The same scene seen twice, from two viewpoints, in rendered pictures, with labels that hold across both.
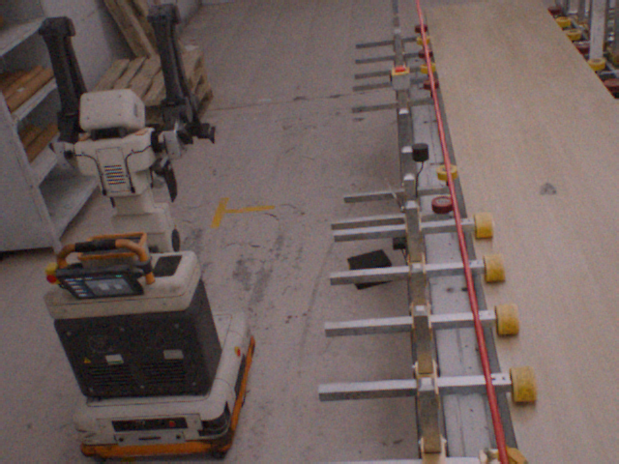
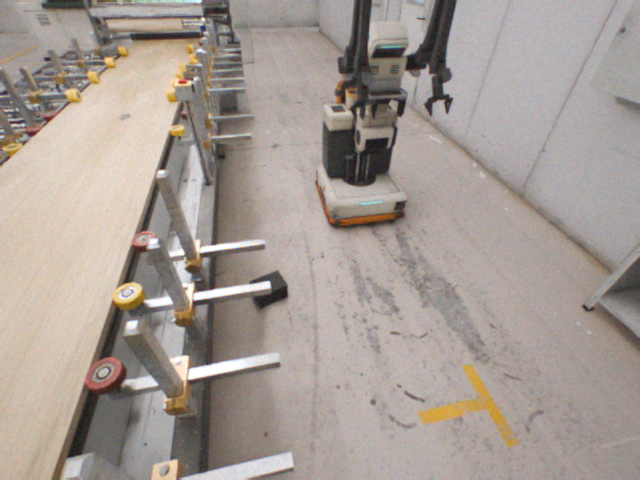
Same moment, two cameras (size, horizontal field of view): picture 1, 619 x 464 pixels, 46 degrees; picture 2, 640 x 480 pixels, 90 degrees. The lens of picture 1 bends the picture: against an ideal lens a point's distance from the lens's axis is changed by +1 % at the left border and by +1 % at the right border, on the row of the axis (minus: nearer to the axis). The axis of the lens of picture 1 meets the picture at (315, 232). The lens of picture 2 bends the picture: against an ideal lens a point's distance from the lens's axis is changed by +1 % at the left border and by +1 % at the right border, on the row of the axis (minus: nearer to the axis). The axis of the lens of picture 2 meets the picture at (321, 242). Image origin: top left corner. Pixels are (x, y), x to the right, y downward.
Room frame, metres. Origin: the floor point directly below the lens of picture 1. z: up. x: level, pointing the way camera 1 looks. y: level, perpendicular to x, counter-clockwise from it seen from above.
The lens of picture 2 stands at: (4.55, -0.44, 1.65)
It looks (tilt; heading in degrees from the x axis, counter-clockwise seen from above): 42 degrees down; 158
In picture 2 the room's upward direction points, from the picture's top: 1 degrees clockwise
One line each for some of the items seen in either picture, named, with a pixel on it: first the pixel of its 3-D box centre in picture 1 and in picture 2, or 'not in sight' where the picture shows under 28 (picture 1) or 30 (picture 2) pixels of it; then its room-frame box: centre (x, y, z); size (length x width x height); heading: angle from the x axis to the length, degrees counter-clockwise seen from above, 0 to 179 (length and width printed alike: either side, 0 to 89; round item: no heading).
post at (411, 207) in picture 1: (417, 270); (207, 86); (1.87, -0.29, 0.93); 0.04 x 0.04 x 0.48; 81
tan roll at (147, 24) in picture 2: not in sight; (165, 24); (-0.29, -0.50, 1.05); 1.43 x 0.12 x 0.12; 81
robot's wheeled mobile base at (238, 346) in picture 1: (170, 378); (357, 190); (2.48, 0.73, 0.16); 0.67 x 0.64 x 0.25; 170
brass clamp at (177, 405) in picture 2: not in sight; (179, 385); (4.07, -0.64, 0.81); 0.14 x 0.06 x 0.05; 171
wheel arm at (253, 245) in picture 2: (393, 104); (208, 252); (3.57, -0.51, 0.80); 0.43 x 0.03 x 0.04; 81
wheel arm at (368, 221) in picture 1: (389, 220); (220, 119); (2.34, -0.28, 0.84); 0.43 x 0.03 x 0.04; 81
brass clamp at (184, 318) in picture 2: not in sight; (186, 305); (3.82, -0.60, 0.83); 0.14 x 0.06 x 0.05; 171
